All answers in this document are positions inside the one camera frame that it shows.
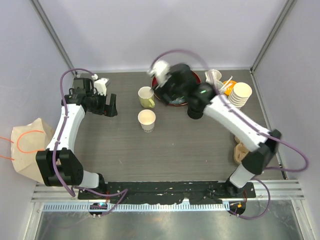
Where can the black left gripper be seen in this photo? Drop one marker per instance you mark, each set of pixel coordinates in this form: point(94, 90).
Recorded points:
point(110, 110)

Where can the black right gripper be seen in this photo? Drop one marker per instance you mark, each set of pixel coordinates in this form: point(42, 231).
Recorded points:
point(162, 90)

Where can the white paper cup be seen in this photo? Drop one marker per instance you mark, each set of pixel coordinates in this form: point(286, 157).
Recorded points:
point(147, 120)

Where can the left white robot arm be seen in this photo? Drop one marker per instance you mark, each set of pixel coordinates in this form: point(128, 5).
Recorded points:
point(58, 164)

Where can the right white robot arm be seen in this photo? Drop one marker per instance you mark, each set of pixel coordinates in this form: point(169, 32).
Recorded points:
point(262, 143)

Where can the brown paper takeout bag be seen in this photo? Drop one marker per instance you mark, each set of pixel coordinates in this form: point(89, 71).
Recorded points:
point(27, 141)

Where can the red lacquer round tray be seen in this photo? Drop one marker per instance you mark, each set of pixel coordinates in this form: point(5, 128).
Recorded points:
point(180, 101)

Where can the white stirrer holder cup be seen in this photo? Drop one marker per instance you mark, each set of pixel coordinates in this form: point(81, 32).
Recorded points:
point(213, 77)

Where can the yellow-green ceramic mug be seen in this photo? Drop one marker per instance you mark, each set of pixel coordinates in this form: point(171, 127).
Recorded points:
point(146, 97)

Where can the orange round container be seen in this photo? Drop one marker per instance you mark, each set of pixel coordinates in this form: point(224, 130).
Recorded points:
point(229, 87)

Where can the stack of white paper cups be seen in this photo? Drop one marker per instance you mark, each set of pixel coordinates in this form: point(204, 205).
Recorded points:
point(240, 94)

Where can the cardboard cup carrier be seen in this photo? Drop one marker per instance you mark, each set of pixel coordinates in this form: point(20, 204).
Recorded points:
point(240, 151)

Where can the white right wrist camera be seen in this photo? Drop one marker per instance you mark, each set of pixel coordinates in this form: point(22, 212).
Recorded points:
point(160, 69)

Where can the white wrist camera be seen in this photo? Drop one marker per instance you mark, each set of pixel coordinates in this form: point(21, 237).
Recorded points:
point(160, 69)
point(100, 85)

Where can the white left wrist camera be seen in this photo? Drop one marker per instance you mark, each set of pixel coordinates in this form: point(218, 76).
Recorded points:
point(100, 85)

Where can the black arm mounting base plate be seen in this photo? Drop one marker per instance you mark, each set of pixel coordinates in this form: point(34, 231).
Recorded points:
point(169, 192)

